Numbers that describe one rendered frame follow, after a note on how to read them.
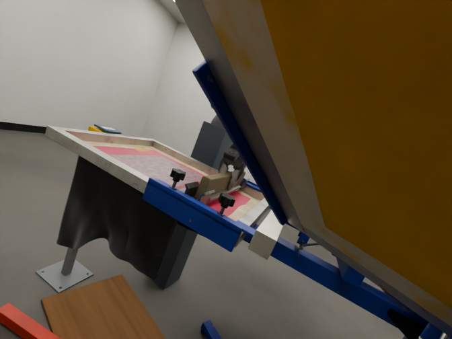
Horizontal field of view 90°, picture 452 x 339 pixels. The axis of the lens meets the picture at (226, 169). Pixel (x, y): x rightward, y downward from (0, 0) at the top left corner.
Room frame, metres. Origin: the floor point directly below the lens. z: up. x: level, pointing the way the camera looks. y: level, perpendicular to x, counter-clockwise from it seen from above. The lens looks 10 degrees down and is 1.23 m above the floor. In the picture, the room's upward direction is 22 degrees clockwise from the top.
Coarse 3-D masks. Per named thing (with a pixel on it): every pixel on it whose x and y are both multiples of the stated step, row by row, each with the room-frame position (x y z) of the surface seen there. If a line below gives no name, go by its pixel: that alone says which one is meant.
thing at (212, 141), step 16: (208, 128) 1.45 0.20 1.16; (208, 144) 1.43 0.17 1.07; (224, 144) 1.43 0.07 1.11; (208, 160) 1.41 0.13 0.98; (176, 224) 1.43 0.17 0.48; (176, 240) 1.42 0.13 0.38; (192, 240) 1.53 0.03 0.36; (176, 256) 1.40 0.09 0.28; (160, 272) 1.43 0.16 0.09; (176, 272) 1.48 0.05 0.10
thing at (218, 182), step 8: (208, 176) 0.68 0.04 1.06; (216, 176) 0.73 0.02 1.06; (224, 176) 0.78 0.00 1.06; (200, 184) 0.67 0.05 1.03; (208, 184) 0.66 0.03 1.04; (216, 184) 0.73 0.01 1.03; (224, 184) 0.81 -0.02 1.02; (240, 184) 1.04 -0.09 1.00; (200, 192) 0.67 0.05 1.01; (216, 192) 0.76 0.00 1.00
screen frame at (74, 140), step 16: (48, 128) 0.77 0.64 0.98; (64, 128) 0.81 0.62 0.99; (64, 144) 0.74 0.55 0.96; (80, 144) 0.72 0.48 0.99; (128, 144) 1.11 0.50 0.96; (144, 144) 1.21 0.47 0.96; (160, 144) 1.27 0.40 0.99; (96, 160) 0.69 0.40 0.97; (112, 160) 0.69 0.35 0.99; (192, 160) 1.20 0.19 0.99; (128, 176) 0.65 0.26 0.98; (144, 176) 0.66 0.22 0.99; (256, 192) 1.08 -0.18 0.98; (256, 208) 0.80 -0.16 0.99; (240, 240) 0.55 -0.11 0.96
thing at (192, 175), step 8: (136, 152) 1.02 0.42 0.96; (144, 152) 1.08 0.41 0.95; (152, 152) 1.15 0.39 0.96; (152, 160) 1.00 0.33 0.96; (160, 160) 1.05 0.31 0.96; (168, 160) 1.11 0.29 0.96; (168, 168) 0.97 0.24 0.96; (176, 168) 1.03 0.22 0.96; (184, 168) 1.08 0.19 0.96; (192, 176) 1.00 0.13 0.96; (200, 176) 1.06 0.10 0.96; (232, 192) 1.00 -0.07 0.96; (240, 200) 0.93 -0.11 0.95; (248, 200) 0.98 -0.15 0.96
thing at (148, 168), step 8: (104, 152) 0.84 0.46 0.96; (112, 152) 0.88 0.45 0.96; (120, 152) 0.93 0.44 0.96; (128, 152) 0.97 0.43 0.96; (120, 160) 0.82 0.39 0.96; (128, 160) 0.86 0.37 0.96; (136, 160) 0.90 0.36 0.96; (144, 160) 0.95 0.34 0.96; (136, 168) 0.81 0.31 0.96; (144, 168) 0.84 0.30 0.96; (152, 168) 0.88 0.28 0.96; (160, 168) 0.93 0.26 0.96; (152, 176) 0.79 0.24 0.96; (160, 176) 0.82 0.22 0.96; (168, 176) 0.86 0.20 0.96; (176, 184) 0.81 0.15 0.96; (184, 184) 0.84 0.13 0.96; (216, 200) 0.81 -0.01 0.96; (216, 208) 0.74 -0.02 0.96; (232, 208) 0.80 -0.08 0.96
